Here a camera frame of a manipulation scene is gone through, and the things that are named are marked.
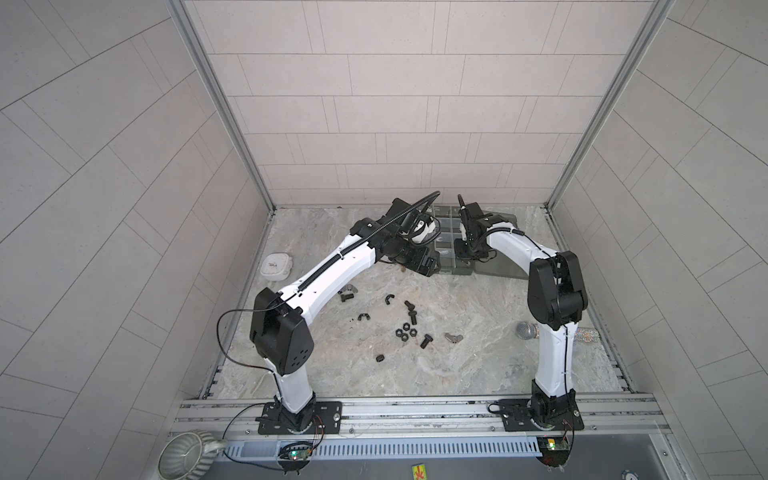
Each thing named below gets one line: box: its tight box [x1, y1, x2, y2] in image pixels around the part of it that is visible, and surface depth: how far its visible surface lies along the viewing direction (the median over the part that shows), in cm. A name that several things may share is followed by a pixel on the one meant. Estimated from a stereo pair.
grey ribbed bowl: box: [158, 430, 216, 480], surface depth 64 cm
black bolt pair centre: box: [404, 300, 417, 325], surface depth 91 cm
